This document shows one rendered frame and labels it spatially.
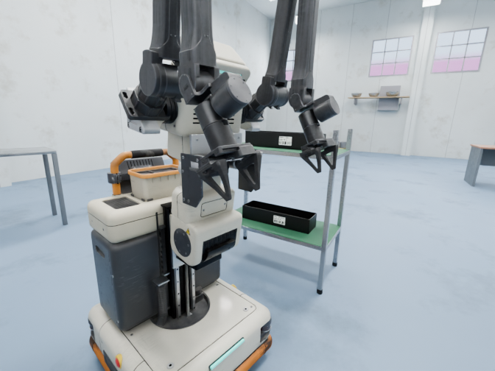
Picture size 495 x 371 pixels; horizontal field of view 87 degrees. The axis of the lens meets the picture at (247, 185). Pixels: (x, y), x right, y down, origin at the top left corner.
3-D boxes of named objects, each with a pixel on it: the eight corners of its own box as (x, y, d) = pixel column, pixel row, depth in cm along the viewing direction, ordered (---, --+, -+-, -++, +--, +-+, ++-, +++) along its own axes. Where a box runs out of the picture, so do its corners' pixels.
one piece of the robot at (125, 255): (100, 328, 124) (76, 153, 103) (194, 279, 163) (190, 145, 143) (132, 374, 102) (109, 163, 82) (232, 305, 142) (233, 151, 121)
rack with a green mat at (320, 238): (244, 237, 261) (247, 124, 234) (337, 264, 216) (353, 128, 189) (215, 257, 223) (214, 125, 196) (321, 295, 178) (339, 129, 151)
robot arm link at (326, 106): (302, 98, 92) (288, 96, 86) (331, 79, 84) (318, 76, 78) (314, 129, 91) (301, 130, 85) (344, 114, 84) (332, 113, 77)
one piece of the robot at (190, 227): (135, 252, 101) (132, 84, 80) (211, 225, 128) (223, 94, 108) (173, 291, 85) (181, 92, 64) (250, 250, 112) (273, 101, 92)
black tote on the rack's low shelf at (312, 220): (241, 217, 218) (242, 205, 215) (252, 211, 232) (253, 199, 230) (308, 234, 189) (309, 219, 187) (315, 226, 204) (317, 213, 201)
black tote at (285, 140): (244, 145, 204) (245, 130, 201) (256, 143, 218) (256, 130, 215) (317, 151, 174) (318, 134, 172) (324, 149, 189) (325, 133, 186)
